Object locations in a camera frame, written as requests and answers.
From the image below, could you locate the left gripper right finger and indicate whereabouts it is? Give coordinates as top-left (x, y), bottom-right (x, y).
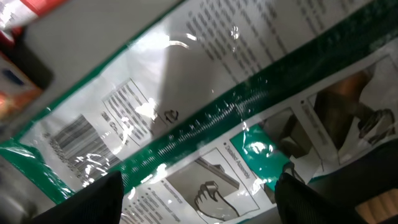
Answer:
top-left (275, 173), bottom-right (365, 224)

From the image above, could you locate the red sachet packet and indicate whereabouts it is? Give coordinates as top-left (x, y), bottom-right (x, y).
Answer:
top-left (1, 0), bottom-right (66, 45)

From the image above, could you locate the grey plastic mesh basket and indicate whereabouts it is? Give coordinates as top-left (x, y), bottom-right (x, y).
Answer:
top-left (1, 0), bottom-right (179, 141)

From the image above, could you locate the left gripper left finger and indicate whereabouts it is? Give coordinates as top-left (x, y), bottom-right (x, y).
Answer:
top-left (31, 171), bottom-right (124, 224)

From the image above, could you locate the orange snack box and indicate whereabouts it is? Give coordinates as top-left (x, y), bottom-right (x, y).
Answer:
top-left (1, 53), bottom-right (43, 121)

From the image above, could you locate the green white pouch packet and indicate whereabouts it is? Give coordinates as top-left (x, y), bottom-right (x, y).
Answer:
top-left (1, 0), bottom-right (397, 223)

